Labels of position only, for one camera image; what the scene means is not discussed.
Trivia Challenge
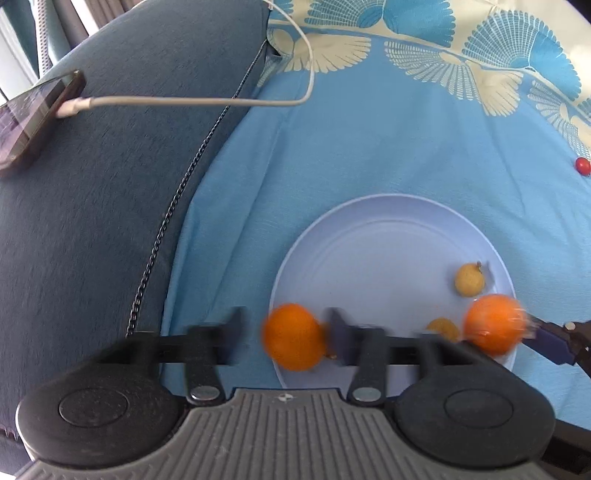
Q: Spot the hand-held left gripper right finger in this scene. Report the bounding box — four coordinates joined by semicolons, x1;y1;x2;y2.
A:
325;308;468;403

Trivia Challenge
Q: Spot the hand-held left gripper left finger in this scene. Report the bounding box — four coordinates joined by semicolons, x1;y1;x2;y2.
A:
95;307;246;403

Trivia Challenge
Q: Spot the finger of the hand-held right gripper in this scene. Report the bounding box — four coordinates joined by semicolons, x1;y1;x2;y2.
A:
526;314;591;371

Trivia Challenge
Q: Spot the small orange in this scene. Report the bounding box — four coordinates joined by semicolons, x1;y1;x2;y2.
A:
262;303;328;372

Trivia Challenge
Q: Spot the plastic-wrapped orange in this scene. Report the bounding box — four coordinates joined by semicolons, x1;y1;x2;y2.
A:
463;294;528;356

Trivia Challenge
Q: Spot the pale lavender plate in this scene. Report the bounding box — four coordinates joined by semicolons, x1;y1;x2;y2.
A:
269;195;518;391

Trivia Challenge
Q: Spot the tan longan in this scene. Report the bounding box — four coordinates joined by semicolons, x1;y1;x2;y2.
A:
455;261;486;297
425;318;461;343

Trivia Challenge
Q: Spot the dark blue sofa cushion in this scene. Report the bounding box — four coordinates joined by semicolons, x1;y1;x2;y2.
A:
0;0;273;472

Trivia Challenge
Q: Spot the blue fan-patterned bedsheet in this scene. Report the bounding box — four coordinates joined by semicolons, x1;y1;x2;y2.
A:
161;0;591;430

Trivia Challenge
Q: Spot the black smartphone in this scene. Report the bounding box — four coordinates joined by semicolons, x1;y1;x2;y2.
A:
0;69;87;179

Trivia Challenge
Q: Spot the grey curtain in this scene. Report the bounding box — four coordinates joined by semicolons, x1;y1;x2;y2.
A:
51;0;148;61

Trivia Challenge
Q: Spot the white charging cable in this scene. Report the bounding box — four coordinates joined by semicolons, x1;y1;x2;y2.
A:
58;0;318;119

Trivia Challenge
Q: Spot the patterned steamer hose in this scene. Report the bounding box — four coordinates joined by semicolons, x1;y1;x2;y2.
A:
38;0;54;70

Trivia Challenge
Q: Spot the white window frame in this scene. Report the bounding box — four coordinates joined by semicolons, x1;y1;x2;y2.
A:
0;0;41;103

